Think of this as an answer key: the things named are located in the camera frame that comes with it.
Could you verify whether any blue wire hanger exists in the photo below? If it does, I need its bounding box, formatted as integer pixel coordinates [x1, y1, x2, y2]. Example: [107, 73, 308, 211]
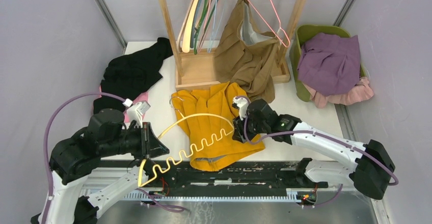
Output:
[207, 0, 219, 53]

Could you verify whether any wooden hanger rack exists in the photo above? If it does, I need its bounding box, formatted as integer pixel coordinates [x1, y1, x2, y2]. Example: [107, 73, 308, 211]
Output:
[158, 0, 306, 90]

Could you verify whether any pink wire hanger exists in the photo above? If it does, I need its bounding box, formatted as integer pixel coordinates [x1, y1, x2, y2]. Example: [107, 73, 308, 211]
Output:
[246, 0, 291, 47]
[196, 0, 213, 53]

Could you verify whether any purple garment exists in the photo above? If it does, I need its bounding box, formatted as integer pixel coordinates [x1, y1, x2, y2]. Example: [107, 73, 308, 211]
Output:
[297, 33, 361, 96]

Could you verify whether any tan pleated skirt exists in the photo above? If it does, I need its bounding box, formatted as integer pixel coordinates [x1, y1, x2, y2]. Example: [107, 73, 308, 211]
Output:
[214, 0, 280, 103]

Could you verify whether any beige wooden hanger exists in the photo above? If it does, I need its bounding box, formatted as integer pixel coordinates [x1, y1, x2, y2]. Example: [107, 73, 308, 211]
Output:
[177, 0, 199, 53]

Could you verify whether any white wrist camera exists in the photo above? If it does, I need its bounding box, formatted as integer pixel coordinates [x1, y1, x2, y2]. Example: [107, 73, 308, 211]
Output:
[232, 95, 251, 121]
[122, 99, 151, 128]

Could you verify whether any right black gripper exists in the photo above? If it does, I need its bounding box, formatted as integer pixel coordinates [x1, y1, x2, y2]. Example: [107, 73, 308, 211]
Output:
[231, 109, 268, 144]

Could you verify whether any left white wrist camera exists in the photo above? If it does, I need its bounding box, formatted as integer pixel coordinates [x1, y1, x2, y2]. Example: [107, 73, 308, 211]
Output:
[122, 99, 151, 128]

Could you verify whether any light pink ruffled garment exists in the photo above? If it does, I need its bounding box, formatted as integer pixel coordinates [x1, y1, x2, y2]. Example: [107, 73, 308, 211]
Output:
[304, 76, 374, 108]

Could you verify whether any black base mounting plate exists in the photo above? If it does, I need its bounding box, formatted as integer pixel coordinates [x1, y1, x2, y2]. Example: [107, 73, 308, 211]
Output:
[146, 161, 329, 197]

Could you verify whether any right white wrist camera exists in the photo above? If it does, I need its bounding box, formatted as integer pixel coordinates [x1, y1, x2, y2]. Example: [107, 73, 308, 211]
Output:
[232, 95, 251, 121]

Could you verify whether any yellow garment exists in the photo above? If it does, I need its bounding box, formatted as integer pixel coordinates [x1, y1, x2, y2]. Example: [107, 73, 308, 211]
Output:
[171, 82, 265, 172]

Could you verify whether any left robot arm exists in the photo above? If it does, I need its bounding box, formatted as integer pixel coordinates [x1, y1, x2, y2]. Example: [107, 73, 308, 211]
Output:
[31, 109, 169, 223]

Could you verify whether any green plastic bin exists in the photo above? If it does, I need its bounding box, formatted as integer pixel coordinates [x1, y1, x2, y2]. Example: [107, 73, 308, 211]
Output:
[289, 24, 365, 102]

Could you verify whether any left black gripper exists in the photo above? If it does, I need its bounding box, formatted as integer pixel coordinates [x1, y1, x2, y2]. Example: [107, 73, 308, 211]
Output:
[101, 120, 171, 158]

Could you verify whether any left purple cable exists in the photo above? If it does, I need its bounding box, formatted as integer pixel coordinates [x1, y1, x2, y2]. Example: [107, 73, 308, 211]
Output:
[40, 92, 186, 224]

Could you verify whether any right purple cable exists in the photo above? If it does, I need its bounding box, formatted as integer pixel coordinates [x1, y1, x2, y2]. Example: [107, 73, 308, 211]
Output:
[234, 95, 399, 208]

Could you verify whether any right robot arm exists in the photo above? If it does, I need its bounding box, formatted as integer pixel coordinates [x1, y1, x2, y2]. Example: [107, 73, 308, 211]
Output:
[232, 96, 399, 200]

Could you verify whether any grey plastic hanger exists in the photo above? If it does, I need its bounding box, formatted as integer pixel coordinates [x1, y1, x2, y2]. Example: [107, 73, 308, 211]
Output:
[190, 0, 202, 50]

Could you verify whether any purple cable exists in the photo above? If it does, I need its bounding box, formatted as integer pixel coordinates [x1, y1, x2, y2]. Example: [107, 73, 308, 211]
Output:
[234, 95, 399, 208]
[40, 92, 186, 224]

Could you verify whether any black garment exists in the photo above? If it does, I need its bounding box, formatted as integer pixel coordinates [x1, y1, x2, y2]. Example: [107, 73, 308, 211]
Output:
[100, 37, 173, 101]

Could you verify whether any aluminium frame rail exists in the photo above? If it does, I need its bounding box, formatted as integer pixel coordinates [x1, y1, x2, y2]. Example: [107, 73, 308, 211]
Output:
[66, 167, 392, 224]

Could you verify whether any green plastic hanger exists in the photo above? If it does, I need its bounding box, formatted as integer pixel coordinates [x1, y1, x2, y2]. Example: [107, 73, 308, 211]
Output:
[193, 0, 215, 54]

